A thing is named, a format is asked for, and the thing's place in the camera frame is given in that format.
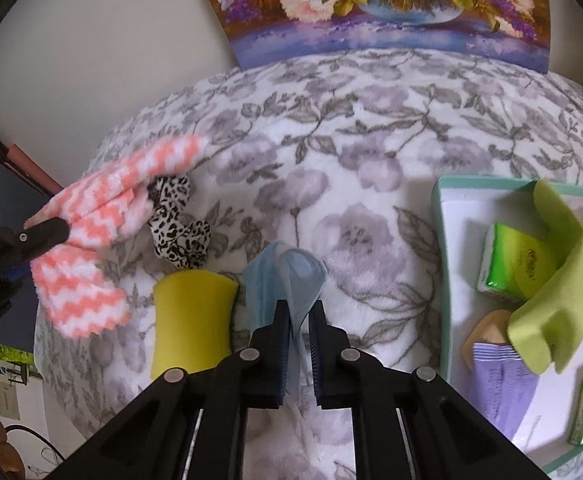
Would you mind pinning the grey floral blanket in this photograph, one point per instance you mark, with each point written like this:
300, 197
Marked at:
351, 160

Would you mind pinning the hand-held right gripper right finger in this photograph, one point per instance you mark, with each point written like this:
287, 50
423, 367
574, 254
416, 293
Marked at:
317, 360

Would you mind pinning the leopard print scrunchie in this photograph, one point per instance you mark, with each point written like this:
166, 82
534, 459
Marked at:
171, 232

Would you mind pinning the green bag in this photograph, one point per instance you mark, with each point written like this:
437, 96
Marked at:
11, 352

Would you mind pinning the blue face mask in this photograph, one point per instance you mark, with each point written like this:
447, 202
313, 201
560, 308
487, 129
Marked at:
266, 280

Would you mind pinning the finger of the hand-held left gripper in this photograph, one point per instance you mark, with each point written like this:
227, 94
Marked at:
15, 274
41, 235

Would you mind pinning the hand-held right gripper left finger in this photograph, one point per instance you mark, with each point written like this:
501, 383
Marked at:
281, 360

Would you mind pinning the reddish brown bar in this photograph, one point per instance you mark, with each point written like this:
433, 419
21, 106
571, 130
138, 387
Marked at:
34, 167

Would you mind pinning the purple packet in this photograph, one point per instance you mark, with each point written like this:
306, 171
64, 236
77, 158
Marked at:
501, 385

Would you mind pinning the floral painting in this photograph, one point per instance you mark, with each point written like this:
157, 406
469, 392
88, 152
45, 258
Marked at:
371, 5

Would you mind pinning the white tray with teal rim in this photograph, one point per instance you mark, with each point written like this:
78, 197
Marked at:
464, 245

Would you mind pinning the light green cloth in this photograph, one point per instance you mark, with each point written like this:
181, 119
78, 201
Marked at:
556, 305

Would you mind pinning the pink white chevron cloth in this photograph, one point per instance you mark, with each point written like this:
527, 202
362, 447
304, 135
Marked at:
101, 200

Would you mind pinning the round orange puff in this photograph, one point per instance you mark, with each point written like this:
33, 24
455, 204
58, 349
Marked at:
486, 332

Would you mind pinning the yellow sponge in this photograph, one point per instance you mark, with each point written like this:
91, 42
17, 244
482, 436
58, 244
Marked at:
191, 320

